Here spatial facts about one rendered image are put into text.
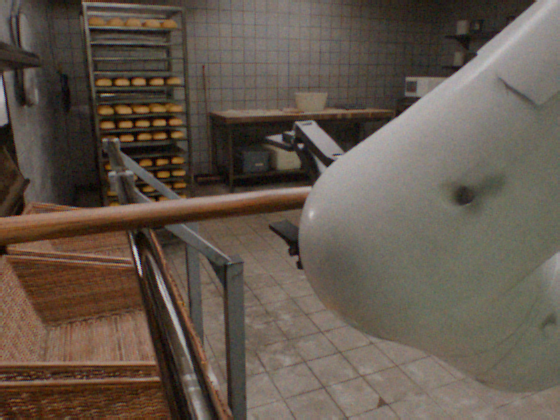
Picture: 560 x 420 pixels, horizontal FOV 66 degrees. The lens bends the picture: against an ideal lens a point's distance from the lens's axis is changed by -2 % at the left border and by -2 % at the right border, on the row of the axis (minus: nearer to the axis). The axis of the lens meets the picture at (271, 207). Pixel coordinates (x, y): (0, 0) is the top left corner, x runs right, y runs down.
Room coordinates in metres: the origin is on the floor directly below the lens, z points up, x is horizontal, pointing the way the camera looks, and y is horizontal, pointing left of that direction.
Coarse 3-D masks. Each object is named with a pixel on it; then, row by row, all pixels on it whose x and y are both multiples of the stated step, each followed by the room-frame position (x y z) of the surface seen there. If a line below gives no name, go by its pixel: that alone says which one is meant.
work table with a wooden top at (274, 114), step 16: (224, 112) 5.36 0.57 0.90; (240, 112) 5.36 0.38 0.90; (272, 112) 5.36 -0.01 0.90; (320, 112) 5.36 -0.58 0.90; (336, 112) 5.36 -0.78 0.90; (352, 112) 5.38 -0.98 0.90; (368, 112) 5.48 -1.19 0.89; (384, 112) 5.55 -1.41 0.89; (240, 176) 4.89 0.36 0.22; (256, 176) 4.97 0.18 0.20
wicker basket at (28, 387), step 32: (0, 384) 0.63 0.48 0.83; (32, 384) 0.65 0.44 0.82; (64, 384) 0.67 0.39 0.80; (96, 384) 0.69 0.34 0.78; (128, 384) 0.72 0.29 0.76; (160, 384) 0.74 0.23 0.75; (0, 416) 0.63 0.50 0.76; (32, 416) 0.65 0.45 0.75; (64, 416) 0.67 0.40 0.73; (128, 416) 0.71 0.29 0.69; (160, 416) 0.74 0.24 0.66; (224, 416) 0.67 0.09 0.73
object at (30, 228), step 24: (264, 192) 0.55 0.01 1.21; (288, 192) 0.56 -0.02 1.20; (24, 216) 0.44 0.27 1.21; (48, 216) 0.45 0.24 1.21; (72, 216) 0.45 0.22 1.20; (96, 216) 0.46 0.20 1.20; (120, 216) 0.47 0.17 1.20; (144, 216) 0.48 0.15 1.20; (168, 216) 0.49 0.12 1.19; (192, 216) 0.50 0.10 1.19; (216, 216) 0.52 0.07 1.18; (0, 240) 0.42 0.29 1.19; (24, 240) 0.43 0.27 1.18
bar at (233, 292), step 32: (128, 160) 1.28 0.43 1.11; (128, 192) 0.67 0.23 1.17; (160, 192) 1.31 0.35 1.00; (192, 224) 1.34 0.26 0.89; (192, 256) 1.33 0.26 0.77; (224, 256) 0.89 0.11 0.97; (160, 288) 0.34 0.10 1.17; (192, 288) 1.33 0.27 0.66; (224, 288) 0.90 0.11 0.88; (160, 320) 0.29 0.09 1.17; (192, 320) 1.33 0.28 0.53; (224, 320) 0.91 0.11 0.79; (160, 352) 0.26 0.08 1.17; (192, 352) 0.26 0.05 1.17; (192, 384) 0.22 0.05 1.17; (192, 416) 0.19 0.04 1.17
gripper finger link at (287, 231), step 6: (276, 222) 0.59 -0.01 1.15; (282, 222) 0.59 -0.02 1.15; (288, 222) 0.59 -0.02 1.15; (270, 228) 0.58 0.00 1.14; (276, 228) 0.57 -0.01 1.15; (282, 228) 0.57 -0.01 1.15; (288, 228) 0.57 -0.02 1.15; (294, 228) 0.57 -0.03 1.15; (282, 234) 0.55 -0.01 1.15; (288, 234) 0.55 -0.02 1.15; (294, 234) 0.55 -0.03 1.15; (288, 240) 0.54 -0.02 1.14; (294, 240) 0.53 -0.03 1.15
